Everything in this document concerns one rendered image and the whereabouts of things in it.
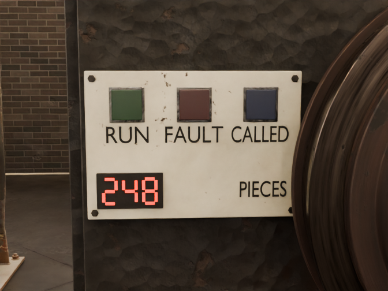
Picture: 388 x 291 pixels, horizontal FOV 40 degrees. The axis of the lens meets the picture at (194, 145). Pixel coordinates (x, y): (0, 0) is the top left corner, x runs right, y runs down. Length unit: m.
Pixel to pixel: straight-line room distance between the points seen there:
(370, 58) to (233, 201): 0.24
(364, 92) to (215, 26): 0.21
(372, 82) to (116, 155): 0.30
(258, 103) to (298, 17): 0.12
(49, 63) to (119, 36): 6.09
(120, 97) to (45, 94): 6.13
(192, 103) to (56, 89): 6.12
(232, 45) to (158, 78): 0.10
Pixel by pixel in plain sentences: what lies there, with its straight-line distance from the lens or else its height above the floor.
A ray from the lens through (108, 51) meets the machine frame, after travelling 0.66.
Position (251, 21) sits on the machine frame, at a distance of 0.67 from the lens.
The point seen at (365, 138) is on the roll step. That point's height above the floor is 1.18.
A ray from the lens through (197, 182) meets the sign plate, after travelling 0.65.
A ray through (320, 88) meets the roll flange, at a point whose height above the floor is 1.22.
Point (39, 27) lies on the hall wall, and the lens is 6.79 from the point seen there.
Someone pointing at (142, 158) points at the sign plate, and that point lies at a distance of 0.65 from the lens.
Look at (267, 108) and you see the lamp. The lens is 0.65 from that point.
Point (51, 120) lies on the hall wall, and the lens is 6.77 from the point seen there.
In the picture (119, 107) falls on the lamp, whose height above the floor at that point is 1.20.
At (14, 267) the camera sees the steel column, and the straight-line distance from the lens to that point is 3.62.
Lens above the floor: 1.24
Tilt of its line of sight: 8 degrees down
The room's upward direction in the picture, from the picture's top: straight up
